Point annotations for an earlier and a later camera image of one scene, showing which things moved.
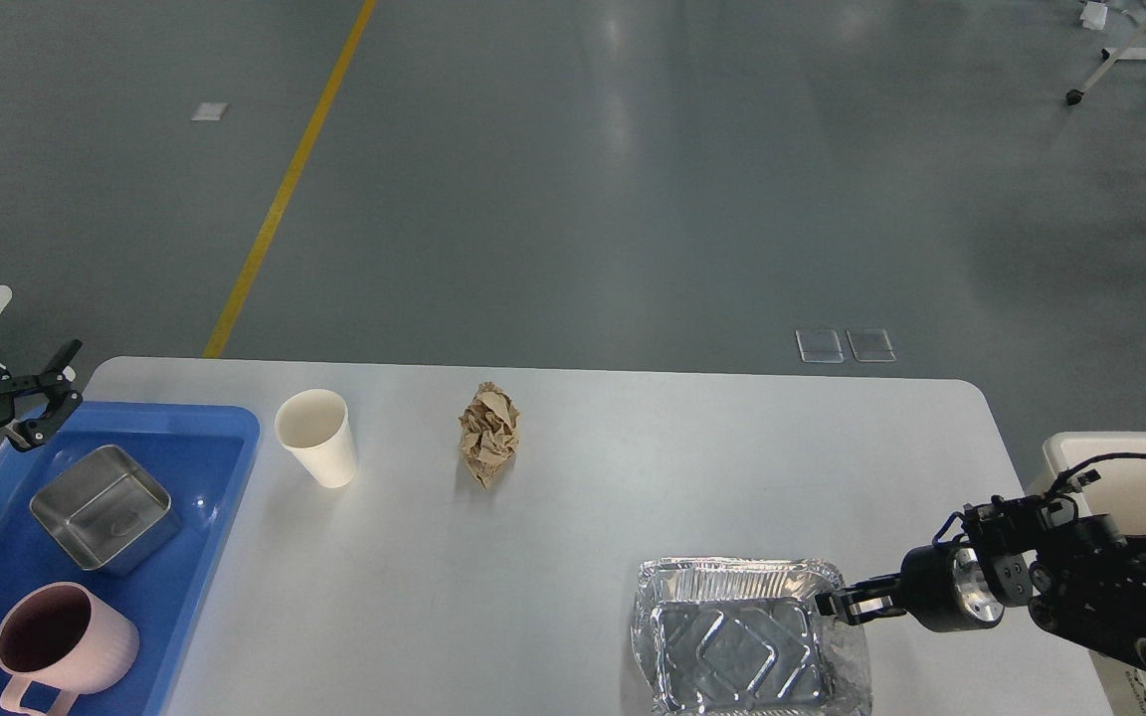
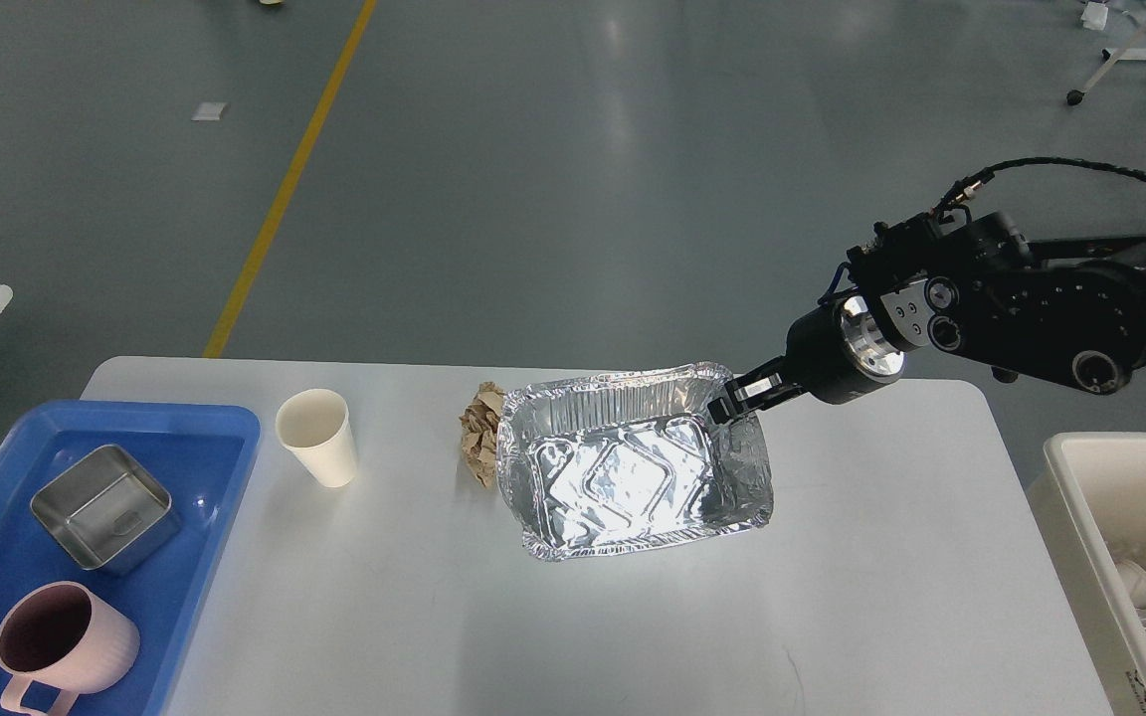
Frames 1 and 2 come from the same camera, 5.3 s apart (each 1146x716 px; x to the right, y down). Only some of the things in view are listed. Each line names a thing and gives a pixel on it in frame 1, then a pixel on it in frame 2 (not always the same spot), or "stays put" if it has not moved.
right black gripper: (943, 586) → (836, 351)
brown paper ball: (489, 431) stays put
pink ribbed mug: (64, 638) stays put
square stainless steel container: (106, 510) stays put
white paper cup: (315, 425) stays put
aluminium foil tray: (742, 635) → (610, 459)
